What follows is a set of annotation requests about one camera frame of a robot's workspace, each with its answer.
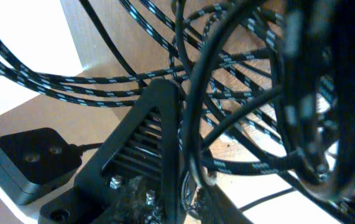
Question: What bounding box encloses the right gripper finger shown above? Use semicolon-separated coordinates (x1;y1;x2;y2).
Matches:
39;79;180;223

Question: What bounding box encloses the thin black cable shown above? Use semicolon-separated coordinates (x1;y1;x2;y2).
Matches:
77;0;355;224

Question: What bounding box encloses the black white braided cable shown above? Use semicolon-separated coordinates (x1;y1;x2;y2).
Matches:
0;0;355;224

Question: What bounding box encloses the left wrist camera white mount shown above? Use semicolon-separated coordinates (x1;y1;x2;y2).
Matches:
0;128;82;223

